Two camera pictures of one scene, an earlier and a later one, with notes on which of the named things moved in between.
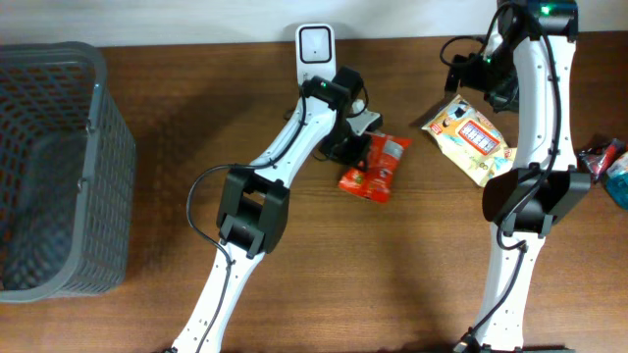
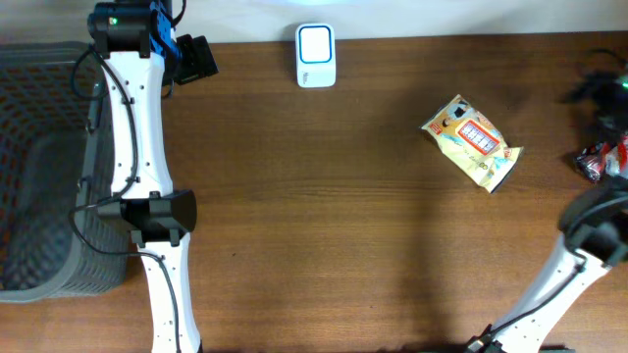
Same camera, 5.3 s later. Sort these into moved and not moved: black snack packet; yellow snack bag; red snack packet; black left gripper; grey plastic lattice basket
Moved: black left gripper; red snack packet
Not moved: grey plastic lattice basket; yellow snack bag; black snack packet
